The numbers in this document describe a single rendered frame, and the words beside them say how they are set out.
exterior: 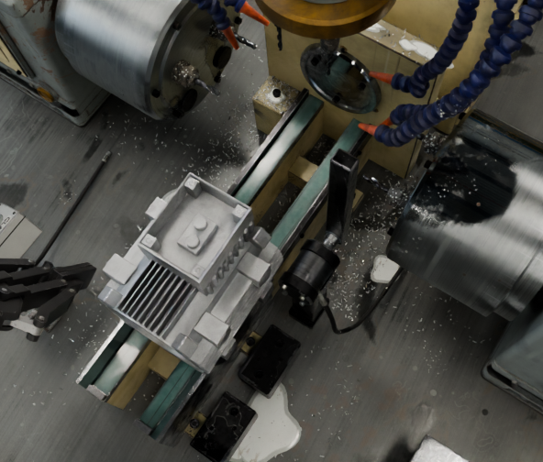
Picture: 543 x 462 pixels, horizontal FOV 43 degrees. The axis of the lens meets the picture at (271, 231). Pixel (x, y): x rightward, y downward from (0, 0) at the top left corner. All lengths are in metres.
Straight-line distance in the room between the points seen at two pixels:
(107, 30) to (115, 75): 0.07
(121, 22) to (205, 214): 0.32
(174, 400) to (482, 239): 0.51
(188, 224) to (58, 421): 0.47
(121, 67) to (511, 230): 0.61
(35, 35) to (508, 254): 0.79
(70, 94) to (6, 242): 0.38
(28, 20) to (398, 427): 0.87
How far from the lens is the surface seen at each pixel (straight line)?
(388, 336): 1.19
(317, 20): 0.79
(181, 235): 0.92
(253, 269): 0.93
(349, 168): 0.79
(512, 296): 0.95
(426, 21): 1.13
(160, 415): 1.07
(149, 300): 0.92
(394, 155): 1.24
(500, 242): 0.90
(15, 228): 1.03
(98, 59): 1.11
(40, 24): 1.18
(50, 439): 1.24
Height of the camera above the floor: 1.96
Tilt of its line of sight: 69 degrees down
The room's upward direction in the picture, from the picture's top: 8 degrees counter-clockwise
